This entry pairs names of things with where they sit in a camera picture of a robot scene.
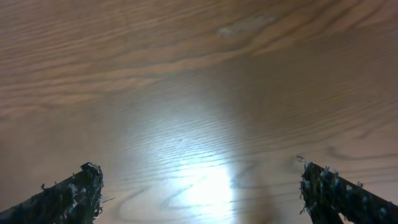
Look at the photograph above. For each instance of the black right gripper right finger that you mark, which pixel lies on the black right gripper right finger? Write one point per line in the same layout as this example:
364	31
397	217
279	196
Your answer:
330	198

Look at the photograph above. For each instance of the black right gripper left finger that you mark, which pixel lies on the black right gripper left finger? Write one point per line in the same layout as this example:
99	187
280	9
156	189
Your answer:
76	199

